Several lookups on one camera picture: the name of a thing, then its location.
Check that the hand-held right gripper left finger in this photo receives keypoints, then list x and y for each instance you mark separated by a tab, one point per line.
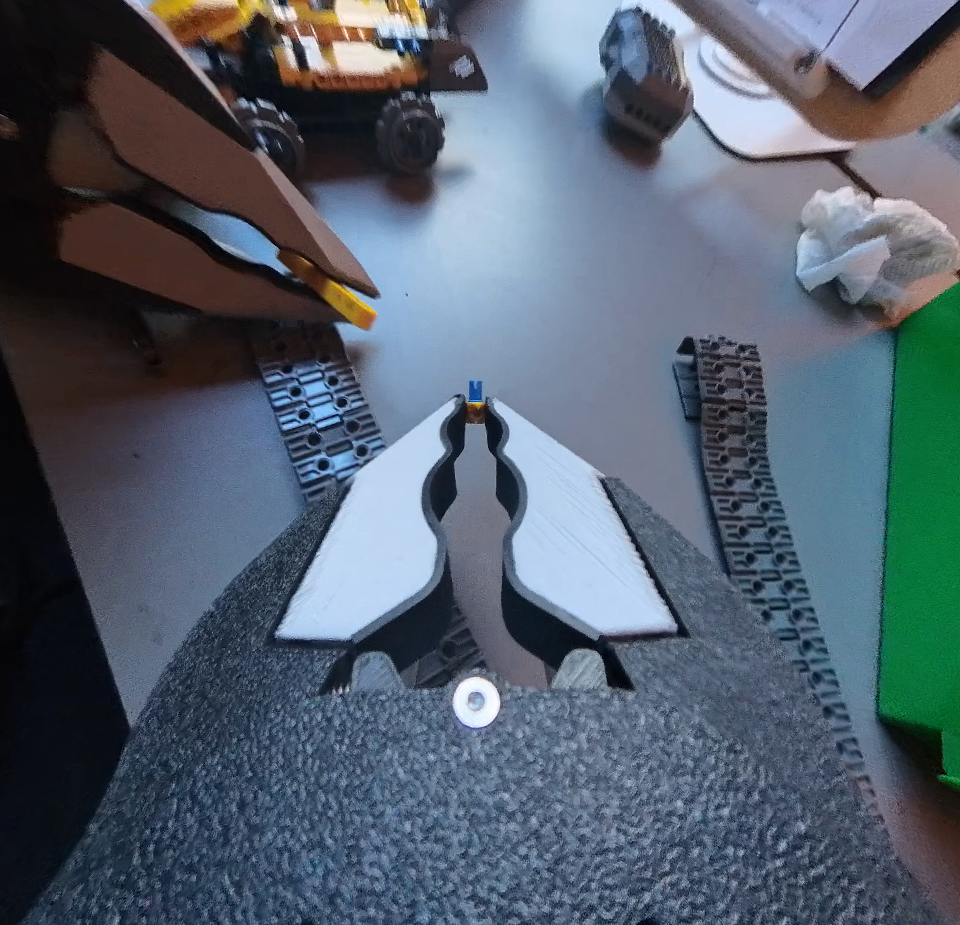
367	542

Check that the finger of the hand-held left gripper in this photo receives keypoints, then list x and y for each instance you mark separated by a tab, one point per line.
150	265
202	152

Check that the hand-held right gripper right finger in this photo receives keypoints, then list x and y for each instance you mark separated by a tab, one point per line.
585	535

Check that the small blue toy pin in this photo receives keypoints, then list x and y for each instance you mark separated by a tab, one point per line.
474	392

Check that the yellow toy brick beam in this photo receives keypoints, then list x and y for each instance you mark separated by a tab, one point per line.
337	295

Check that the grey perforated strip left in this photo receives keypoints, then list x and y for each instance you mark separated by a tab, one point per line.
739	475

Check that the yellow toy brick vehicle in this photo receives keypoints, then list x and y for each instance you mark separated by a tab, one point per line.
330	47

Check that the green plastic bin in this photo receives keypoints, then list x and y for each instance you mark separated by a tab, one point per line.
926	527

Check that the crumpled white tissue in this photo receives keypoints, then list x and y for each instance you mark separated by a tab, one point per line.
862	242

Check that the white stand base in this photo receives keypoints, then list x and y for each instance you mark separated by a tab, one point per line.
757	126

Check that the dark grey brick block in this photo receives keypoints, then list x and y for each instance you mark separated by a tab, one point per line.
645	70

